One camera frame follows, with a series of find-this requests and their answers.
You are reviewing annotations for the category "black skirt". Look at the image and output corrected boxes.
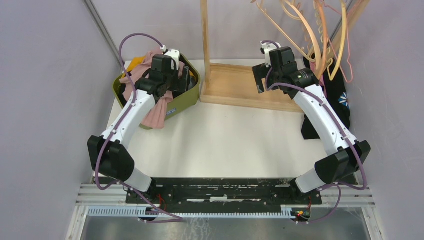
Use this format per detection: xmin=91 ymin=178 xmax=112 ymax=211
xmin=117 ymin=76 xmax=197 ymax=104

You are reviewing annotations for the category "yellow skirt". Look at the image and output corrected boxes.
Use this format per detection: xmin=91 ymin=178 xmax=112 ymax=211
xmin=126 ymin=56 xmax=151 ymax=82

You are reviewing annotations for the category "pink pleated skirt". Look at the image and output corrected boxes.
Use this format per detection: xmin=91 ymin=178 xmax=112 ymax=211
xmin=119 ymin=47 xmax=174 ymax=129

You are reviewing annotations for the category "pink wire hanger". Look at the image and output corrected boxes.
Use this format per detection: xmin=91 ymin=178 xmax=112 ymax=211
xmin=322 ymin=0 xmax=354 ymax=84

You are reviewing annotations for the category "cream hanger of yellow skirt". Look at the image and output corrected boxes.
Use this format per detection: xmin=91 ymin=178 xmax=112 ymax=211
xmin=328 ymin=0 xmax=348 ymax=81

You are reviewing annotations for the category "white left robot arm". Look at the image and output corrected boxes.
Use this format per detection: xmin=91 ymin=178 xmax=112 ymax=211
xmin=87 ymin=50 xmax=189 ymax=204

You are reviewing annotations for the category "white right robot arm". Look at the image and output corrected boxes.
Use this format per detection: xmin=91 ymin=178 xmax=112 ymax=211
xmin=252 ymin=42 xmax=371 ymax=204

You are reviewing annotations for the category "olive green plastic basket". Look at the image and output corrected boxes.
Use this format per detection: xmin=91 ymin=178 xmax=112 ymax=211
xmin=112 ymin=53 xmax=201 ymax=120

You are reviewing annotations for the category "black cloth on table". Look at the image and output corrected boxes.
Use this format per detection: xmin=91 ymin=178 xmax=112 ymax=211
xmin=300 ymin=69 xmax=351 ymax=140

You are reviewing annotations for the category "aluminium corner profile left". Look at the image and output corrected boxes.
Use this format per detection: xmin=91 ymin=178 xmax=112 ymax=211
xmin=82 ymin=0 xmax=122 ymax=66

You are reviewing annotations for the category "aluminium corner profile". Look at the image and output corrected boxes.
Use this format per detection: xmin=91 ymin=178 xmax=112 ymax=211
xmin=82 ymin=0 xmax=122 ymax=66
xmin=329 ymin=0 xmax=363 ymax=41

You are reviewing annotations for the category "aluminium corner profile right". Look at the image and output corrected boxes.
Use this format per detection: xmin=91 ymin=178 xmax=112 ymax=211
xmin=329 ymin=0 xmax=363 ymax=41

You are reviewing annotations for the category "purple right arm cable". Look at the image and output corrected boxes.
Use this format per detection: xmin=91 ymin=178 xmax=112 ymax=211
xmin=260 ymin=40 xmax=369 ymax=225

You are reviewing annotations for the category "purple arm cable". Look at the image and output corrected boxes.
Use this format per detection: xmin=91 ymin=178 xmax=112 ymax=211
xmin=260 ymin=40 xmax=369 ymax=225
xmin=94 ymin=33 xmax=184 ymax=224

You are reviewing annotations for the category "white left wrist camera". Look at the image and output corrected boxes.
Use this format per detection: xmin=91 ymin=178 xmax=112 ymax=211
xmin=160 ymin=45 xmax=181 ymax=71

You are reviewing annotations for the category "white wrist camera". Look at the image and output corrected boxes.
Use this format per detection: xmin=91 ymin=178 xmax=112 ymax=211
xmin=160 ymin=45 xmax=181 ymax=71
xmin=260 ymin=40 xmax=282 ymax=68

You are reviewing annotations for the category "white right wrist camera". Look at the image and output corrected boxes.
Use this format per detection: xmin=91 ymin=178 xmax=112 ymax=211
xmin=260 ymin=40 xmax=282 ymax=68

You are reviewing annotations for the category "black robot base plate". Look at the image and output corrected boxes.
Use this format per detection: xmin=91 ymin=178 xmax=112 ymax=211
xmin=122 ymin=177 xmax=323 ymax=216

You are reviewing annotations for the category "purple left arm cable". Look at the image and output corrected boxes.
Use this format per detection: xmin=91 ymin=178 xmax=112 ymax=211
xmin=94 ymin=33 xmax=184 ymax=224

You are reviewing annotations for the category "grey slotted cable duct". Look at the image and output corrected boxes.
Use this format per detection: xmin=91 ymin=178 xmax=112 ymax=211
xmin=86 ymin=206 xmax=294 ymax=220

